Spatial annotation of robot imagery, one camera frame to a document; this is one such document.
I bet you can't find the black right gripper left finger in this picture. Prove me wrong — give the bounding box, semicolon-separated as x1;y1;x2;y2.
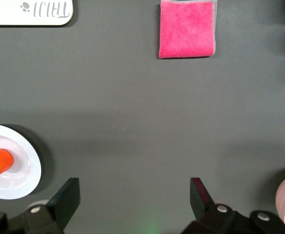
0;177;81;234

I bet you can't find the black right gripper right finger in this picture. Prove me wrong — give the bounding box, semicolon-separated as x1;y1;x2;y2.
181;177;285;234

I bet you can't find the white round plate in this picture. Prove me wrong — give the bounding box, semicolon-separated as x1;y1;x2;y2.
0;123;42;200

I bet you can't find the pink folded cloth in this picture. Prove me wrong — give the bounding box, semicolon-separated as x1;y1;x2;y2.
158;0;218;59

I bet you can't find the cream tray with bear print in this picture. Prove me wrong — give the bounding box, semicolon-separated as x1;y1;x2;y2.
0;0;74;26

